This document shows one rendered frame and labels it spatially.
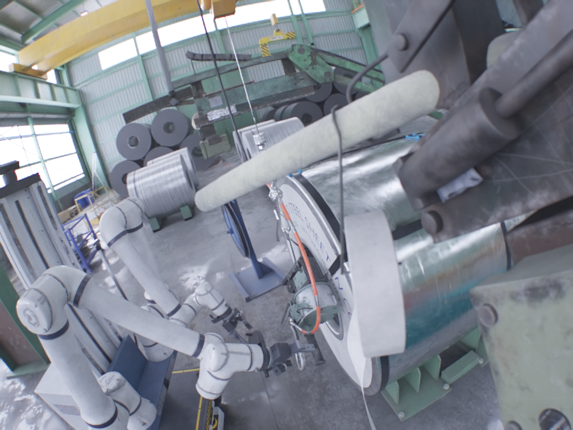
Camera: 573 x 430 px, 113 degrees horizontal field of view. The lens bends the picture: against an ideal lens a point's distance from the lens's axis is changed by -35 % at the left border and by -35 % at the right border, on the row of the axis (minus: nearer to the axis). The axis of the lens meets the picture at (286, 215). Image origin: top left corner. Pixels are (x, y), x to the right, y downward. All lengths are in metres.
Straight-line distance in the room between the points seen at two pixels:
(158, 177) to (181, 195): 0.61
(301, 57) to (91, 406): 1.99
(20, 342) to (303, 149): 4.05
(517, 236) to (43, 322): 0.92
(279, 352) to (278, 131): 5.59
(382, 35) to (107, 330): 1.61
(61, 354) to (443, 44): 1.03
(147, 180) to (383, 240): 6.01
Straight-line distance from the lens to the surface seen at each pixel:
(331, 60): 1.91
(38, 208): 1.48
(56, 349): 0.97
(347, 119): 0.24
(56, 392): 1.69
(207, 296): 1.40
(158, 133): 12.30
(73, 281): 0.98
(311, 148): 0.27
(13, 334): 4.12
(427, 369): 1.98
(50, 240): 1.50
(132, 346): 1.72
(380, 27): 0.30
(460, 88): 0.21
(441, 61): 0.22
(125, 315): 0.97
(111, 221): 1.39
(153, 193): 6.10
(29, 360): 4.31
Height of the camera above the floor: 1.66
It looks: 21 degrees down
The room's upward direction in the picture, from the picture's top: 16 degrees counter-clockwise
